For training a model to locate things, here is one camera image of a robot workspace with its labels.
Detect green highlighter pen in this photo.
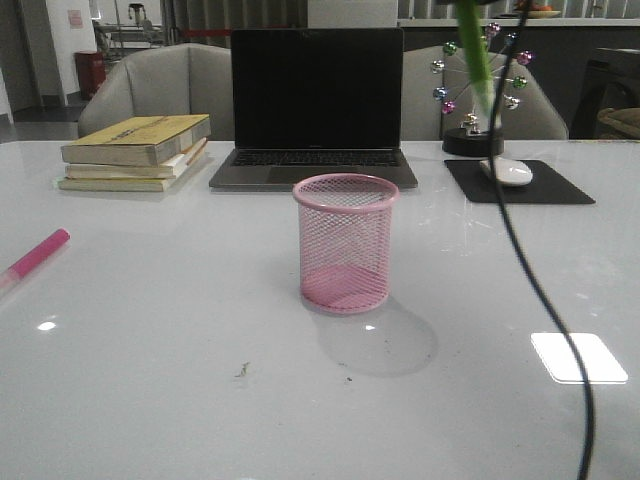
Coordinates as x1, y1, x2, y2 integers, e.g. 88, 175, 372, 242
454, 0, 495, 120

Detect pink highlighter pen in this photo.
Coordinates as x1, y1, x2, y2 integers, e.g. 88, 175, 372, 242
1, 228, 70, 297

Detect pink mesh pen holder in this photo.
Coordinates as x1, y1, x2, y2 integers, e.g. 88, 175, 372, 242
293, 173, 399, 314

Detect grey laptop computer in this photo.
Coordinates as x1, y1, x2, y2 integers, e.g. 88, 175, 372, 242
209, 27, 417, 190

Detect black mouse pad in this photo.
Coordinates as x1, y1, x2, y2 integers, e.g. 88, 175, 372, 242
444, 159, 595, 205

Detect middle cream book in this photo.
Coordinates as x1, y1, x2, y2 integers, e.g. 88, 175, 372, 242
65, 138, 207, 179

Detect cream book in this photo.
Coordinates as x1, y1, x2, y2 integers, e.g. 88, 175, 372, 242
65, 138, 207, 179
57, 159, 199, 192

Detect ferris wheel desk ornament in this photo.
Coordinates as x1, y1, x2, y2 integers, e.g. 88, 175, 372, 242
430, 22, 521, 157

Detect right grey armchair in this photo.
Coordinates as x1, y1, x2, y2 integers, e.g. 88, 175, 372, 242
400, 46, 568, 141

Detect grey armchair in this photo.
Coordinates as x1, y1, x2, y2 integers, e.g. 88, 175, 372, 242
400, 46, 568, 141
78, 43, 235, 141

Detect white computer mouse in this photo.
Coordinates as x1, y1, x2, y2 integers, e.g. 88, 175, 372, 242
479, 157, 533, 187

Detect left grey armchair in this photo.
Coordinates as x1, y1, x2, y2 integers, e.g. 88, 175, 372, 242
78, 43, 235, 141

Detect top yellow book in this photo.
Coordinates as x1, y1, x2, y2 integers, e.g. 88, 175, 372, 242
61, 114, 211, 166

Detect bottom cream book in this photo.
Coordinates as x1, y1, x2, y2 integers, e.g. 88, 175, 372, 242
57, 159, 199, 192

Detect red bin in background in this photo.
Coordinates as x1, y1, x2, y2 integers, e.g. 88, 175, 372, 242
74, 51, 106, 100

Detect fruit bowl on counter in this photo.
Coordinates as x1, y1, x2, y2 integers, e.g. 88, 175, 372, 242
514, 0, 561, 19

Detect black cable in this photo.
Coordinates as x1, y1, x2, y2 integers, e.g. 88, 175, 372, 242
490, 0, 596, 480

